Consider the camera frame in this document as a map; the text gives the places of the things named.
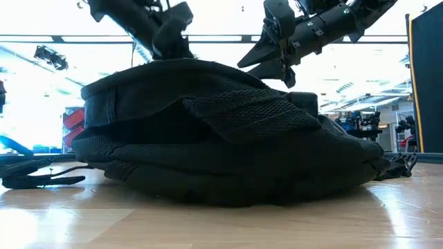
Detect dark blue curved bar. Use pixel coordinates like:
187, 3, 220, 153
0, 135, 35, 156

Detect black backpack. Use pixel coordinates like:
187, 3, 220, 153
0, 57, 419, 208

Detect black curtain partition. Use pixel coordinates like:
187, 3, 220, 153
405, 2, 443, 154

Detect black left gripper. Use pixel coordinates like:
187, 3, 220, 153
87, 0, 195, 60

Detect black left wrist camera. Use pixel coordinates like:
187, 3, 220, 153
154, 1, 195, 35

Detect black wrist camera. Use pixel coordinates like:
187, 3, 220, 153
262, 0, 297, 42
154, 1, 195, 35

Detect black overhead frame beam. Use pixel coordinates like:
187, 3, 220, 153
0, 33, 409, 45

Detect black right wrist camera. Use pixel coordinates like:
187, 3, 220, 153
262, 0, 297, 42

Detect red storage bins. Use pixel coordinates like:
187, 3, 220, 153
62, 107, 86, 154

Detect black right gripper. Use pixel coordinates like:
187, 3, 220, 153
237, 1, 359, 89

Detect black ceiling camera cluster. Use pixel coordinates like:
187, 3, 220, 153
33, 44, 69, 71

